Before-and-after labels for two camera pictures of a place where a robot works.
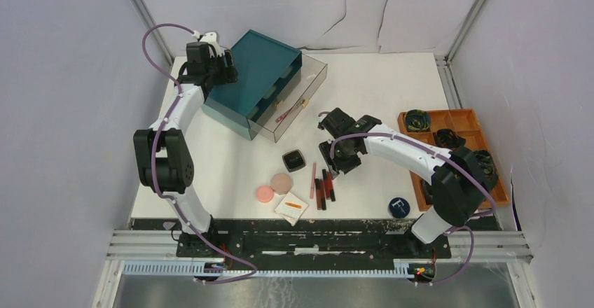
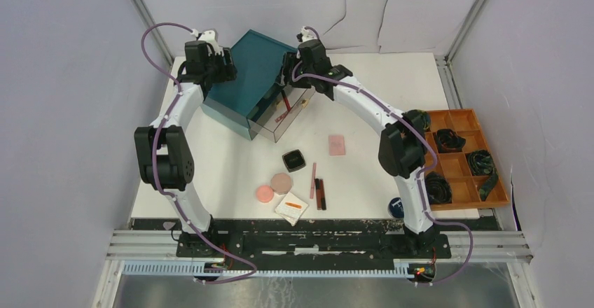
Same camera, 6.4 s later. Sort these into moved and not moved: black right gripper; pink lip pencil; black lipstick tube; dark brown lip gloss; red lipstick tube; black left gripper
Moved: red lipstick tube; black right gripper
Not moved: black left gripper; pink lip pencil; dark brown lip gloss; black lipstick tube
